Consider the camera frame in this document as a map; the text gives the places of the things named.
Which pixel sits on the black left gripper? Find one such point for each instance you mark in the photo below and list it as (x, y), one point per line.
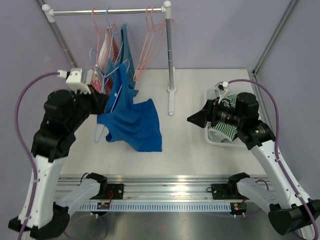
(100, 101)

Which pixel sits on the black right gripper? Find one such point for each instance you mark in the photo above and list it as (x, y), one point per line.
(209, 113)

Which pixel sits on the green white striped tank top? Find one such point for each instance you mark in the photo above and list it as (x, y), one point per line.
(222, 132)

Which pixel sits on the bright blue tank top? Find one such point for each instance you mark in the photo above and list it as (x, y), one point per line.
(137, 124)

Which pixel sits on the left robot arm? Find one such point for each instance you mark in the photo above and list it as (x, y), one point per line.
(65, 111)

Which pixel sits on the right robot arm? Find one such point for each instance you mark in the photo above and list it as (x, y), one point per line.
(289, 207)

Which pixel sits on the red white striped tank top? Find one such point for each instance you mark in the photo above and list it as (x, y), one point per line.
(106, 49)

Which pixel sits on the teal blue tank top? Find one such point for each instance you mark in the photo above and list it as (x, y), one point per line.
(124, 56)

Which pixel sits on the white plastic basket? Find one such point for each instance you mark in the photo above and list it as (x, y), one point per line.
(237, 143)

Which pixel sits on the white and chrome clothes rack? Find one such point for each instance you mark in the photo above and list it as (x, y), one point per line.
(165, 9)

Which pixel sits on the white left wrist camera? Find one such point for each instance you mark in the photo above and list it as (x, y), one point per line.
(77, 79)

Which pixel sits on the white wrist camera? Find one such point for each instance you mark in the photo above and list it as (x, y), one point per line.
(77, 79)
(222, 89)

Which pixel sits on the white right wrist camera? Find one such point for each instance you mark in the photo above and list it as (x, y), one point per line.
(222, 89)

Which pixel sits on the aluminium mounting rail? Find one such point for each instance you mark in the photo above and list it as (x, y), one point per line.
(167, 187)

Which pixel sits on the white slotted cable duct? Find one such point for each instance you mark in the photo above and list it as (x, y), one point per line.
(119, 206)

